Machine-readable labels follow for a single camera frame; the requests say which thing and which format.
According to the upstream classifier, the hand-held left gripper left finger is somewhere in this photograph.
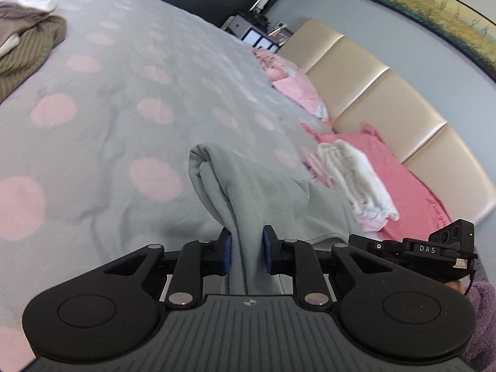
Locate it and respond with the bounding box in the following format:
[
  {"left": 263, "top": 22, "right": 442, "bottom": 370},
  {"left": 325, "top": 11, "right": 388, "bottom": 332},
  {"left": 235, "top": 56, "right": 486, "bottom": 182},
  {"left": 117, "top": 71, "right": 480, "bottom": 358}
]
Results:
[{"left": 97, "top": 227, "right": 234, "bottom": 310}]

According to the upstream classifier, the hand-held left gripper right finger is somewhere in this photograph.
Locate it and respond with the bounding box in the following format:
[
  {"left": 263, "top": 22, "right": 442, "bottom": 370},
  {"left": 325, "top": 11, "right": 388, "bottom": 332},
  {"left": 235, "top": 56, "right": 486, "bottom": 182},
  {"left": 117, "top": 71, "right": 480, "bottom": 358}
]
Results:
[{"left": 262, "top": 225, "right": 396, "bottom": 310}]

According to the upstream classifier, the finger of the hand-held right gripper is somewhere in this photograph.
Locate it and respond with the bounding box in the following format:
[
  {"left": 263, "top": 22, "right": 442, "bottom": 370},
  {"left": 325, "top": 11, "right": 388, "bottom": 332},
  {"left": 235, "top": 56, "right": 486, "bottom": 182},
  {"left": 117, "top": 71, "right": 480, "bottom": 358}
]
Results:
[{"left": 348, "top": 233, "right": 405, "bottom": 258}]

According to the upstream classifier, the grey long-sleeve shirt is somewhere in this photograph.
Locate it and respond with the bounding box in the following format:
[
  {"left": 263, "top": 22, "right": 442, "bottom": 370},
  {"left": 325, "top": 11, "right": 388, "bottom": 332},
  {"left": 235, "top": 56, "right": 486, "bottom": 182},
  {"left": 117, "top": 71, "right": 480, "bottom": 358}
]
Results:
[{"left": 188, "top": 143, "right": 363, "bottom": 295}]

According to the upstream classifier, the person's right forearm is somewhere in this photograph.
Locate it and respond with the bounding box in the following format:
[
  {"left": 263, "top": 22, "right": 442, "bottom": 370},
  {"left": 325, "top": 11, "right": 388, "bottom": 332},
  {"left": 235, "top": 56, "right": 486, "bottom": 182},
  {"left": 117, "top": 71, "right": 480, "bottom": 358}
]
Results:
[{"left": 459, "top": 282, "right": 496, "bottom": 372}]

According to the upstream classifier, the coral pink pillow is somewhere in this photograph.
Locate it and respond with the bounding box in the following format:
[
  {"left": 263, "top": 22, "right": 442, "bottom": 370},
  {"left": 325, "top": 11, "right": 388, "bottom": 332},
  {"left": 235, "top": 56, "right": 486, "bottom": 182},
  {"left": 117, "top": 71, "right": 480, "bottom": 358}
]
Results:
[{"left": 301, "top": 124, "right": 452, "bottom": 241}]

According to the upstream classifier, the folded white towel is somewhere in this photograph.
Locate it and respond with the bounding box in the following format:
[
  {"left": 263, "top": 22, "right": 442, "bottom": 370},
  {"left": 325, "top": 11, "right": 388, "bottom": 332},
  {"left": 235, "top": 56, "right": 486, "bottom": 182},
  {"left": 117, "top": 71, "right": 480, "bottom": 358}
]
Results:
[{"left": 316, "top": 139, "right": 401, "bottom": 221}]

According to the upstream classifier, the folded pink cloth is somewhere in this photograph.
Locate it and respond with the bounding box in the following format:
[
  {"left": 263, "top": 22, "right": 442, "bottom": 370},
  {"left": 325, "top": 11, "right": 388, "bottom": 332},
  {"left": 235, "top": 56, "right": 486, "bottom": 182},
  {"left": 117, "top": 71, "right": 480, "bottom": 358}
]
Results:
[{"left": 304, "top": 151, "right": 388, "bottom": 233}]

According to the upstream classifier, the beige padded headboard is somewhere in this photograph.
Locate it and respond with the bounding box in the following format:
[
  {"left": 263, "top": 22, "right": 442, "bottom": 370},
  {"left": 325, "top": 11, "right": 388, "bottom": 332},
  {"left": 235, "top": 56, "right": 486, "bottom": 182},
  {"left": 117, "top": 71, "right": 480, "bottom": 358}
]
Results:
[{"left": 279, "top": 17, "right": 496, "bottom": 225}]

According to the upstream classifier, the light pink pillow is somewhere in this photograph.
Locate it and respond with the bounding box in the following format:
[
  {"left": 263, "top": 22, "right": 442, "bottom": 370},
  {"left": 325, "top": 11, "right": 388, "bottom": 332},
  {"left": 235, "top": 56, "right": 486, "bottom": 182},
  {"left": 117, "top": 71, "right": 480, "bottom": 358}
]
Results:
[{"left": 273, "top": 70, "right": 331, "bottom": 122}]

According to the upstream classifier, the crumpled pink garment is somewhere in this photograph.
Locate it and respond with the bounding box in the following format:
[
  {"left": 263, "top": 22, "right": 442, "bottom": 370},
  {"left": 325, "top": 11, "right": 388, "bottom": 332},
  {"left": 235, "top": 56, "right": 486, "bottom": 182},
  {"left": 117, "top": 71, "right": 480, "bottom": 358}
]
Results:
[{"left": 253, "top": 48, "right": 301, "bottom": 82}]

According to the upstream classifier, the white nightstand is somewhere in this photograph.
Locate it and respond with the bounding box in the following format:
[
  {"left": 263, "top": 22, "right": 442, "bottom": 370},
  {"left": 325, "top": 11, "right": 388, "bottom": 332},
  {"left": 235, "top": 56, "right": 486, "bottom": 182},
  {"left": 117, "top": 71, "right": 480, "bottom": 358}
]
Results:
[{"left": 227, "top": 15, "right": 281, "bottom": 53}]

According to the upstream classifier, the grey pink-dotted bed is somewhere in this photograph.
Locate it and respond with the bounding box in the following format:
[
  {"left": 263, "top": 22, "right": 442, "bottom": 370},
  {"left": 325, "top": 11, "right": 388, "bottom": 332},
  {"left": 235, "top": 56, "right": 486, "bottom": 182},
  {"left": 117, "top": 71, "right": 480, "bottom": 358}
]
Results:
[{"left": 0, "top": 0, "right": 373, "bottom": 357}]

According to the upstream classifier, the black bag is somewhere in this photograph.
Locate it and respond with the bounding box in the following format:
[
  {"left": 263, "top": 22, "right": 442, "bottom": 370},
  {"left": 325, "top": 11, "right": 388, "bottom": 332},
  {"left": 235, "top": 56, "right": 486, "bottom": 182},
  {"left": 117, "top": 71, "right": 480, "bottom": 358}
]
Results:
[{"left": 236, "top": 11, "right": 270, "bottom": 29}]

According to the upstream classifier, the framed landscape painting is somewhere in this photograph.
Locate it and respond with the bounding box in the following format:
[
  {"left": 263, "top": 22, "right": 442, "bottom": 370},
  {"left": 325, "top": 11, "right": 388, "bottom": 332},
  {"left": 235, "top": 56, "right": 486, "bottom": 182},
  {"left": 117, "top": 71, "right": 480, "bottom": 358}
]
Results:
[{"left": 360, "top": 0, "right": 496, "bottom": 72}]

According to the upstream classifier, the olive striped shirt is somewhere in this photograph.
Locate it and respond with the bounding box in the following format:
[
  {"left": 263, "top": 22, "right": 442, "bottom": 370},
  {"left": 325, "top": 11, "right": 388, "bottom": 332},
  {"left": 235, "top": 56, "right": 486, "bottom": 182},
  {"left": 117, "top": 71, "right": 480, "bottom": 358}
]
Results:
[{"left": 0, "top": 15, "right": 67, "bottom": 103}]

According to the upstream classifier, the white shirt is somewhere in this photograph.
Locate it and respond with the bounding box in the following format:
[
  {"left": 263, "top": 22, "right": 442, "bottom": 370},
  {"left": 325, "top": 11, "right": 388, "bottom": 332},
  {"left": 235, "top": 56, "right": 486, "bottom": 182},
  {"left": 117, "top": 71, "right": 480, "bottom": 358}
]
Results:
[{"left": 0, "top": 0, "right": 59, "bottom": 57}]

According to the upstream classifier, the taupe shirt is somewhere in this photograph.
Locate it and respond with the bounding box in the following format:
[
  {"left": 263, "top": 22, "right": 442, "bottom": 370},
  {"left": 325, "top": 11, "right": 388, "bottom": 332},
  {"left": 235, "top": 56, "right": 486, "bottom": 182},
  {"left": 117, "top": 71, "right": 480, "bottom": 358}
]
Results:
[{"left": 0, "top": 1, "right": 53, "bottom": 47}]

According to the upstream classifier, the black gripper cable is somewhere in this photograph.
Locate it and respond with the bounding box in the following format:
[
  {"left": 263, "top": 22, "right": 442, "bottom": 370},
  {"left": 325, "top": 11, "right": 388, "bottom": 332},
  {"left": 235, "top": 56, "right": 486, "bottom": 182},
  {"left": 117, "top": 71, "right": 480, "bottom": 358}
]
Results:
[{"left": 465, "top": 254, "right": 479, "bottom": 297}]

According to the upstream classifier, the photo frame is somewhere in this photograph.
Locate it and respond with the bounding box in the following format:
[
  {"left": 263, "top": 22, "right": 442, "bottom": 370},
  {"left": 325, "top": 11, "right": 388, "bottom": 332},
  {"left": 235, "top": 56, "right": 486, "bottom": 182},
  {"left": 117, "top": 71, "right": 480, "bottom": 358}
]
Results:
[{"left": 269, "top": 25, "right": 293, "bottom": 45}]

